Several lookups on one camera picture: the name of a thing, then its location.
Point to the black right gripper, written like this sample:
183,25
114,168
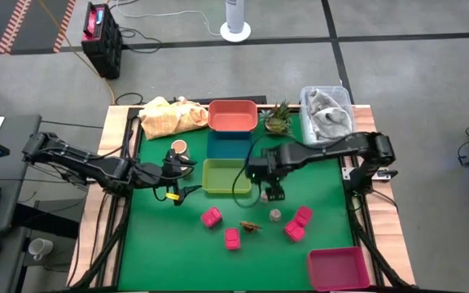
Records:
267,167

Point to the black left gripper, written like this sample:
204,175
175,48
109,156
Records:
149,177

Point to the pink-lid paprika tin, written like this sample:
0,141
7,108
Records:
294,231
303,216
232,239
211,217

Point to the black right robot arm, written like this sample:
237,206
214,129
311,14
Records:
340,148

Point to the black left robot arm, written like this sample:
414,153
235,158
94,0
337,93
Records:
80,160

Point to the yellow tape label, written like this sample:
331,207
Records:
172,197

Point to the small wooden cup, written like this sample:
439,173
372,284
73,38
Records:
179,146

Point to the yellow-green plastic bin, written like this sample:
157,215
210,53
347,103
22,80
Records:
222,177

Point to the blue plastic bin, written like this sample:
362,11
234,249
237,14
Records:
226,146

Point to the yellow checked cloth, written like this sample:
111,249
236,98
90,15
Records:
169,118

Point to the potted succulent plant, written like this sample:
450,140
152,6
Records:
277,122

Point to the clear plastic storage tub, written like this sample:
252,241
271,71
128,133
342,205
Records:
305,122

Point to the orange plastic bin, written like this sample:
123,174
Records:
232,116

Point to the green table mat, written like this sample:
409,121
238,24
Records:
169,260

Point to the grey cloth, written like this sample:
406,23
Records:
328,116

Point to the pink plastic bin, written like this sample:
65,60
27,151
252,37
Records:
338,270

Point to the white mug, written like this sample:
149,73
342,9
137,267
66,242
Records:
39,248

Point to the black crate with red top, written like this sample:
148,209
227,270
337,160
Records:
102,40

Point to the grey desk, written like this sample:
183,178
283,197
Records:
18,138

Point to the white fan base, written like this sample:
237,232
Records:
235,20

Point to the black striped floor mat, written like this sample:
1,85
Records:
63,24
12,24

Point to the black aluminium table frame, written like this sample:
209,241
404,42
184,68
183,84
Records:
110,260

